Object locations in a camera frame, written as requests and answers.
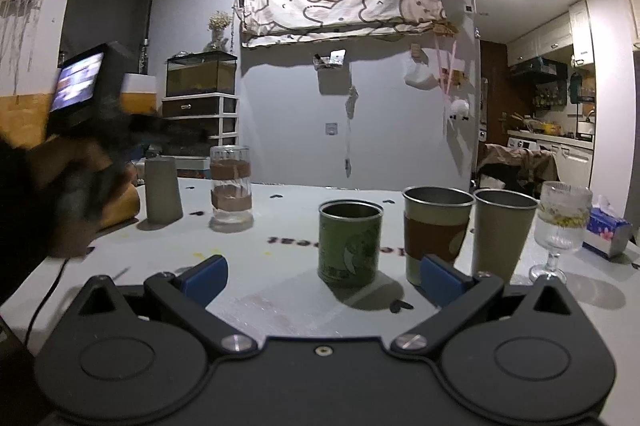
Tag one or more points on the plain steel tumbler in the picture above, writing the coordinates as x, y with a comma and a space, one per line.
502, 221

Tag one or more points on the person's left hand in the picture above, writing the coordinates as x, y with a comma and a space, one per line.
81, 188

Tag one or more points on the blue tissue box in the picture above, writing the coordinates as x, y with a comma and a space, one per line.
607, 233

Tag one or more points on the green metal cup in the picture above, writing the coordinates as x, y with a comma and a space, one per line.
349, 242

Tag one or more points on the white upper kitchen cabinets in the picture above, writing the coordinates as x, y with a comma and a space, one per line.
569, 30

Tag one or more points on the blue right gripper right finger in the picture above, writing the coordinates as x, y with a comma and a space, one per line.
462, 300

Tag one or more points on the steel cup with brown sleeve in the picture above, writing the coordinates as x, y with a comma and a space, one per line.
435, 223

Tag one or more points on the glass fish tank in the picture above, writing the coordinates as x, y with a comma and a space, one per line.
200, 73

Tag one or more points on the patterned blanket on wall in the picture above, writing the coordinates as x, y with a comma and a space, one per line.
282, 22

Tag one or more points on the white plastic drawer unit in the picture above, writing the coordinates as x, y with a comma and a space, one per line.
216, 113

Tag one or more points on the dried flower bouquet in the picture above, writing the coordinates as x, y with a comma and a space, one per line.
217, 25

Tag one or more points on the white kitchen counter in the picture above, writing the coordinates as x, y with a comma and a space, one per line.
573, 158

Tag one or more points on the grey upside-down cup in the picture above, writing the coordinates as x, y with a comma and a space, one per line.
162, 195

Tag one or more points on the glass cup with brown bands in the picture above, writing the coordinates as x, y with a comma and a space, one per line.
231, 192

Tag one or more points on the clear stemmed glass goblet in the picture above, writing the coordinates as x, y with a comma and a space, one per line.
561, 220

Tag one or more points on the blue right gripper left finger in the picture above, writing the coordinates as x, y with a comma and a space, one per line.
182, 300

